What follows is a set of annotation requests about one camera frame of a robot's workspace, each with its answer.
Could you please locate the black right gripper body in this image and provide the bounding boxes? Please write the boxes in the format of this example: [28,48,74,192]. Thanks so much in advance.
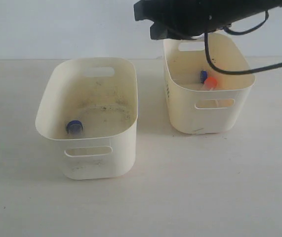
[133,0,282,40]

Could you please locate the blue-capped tube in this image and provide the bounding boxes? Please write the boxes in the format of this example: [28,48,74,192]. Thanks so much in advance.
[200,70,208,84]

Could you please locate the orange-capped tube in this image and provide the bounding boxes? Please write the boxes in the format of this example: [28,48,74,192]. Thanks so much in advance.
[200,77,218,91]

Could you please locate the cream plastic bin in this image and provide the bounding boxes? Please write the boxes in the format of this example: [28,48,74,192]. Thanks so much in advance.
[163,39,255,134]
[35,57,138,180]

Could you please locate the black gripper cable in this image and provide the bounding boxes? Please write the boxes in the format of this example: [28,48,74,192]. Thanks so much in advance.
[204,9,282,76]

